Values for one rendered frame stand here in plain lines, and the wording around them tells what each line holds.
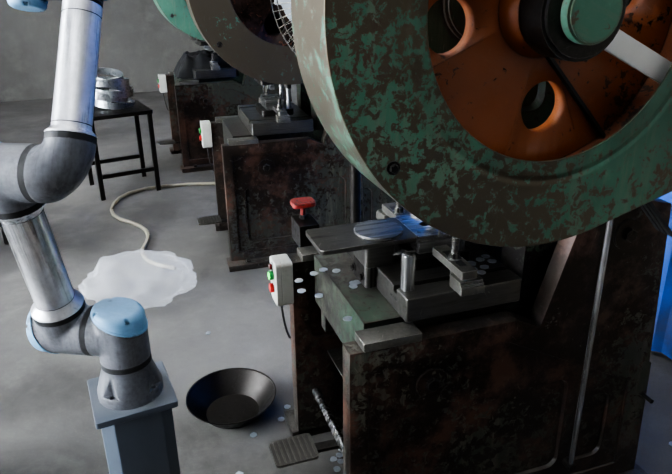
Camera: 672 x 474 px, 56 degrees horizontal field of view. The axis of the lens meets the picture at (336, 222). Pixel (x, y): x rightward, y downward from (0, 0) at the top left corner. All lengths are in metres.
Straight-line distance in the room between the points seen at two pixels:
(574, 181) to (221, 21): 1.83
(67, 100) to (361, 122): 0.61
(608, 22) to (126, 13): 7.16
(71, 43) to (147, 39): 6.65
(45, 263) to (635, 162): 1.19
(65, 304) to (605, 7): 1.22
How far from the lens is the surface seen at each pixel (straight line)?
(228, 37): 2.73
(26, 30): 8.03
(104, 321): 1.51
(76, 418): 2.39
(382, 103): 0.98
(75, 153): 1.31
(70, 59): 1.35
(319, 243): 1.52
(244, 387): 2.34
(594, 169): 1.23
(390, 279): 1.52
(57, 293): 1.53
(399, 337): 1.42
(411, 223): 1.64
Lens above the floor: 1.40
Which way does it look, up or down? 22 degrees down
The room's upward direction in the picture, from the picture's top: 1 degrees counter-clockwise
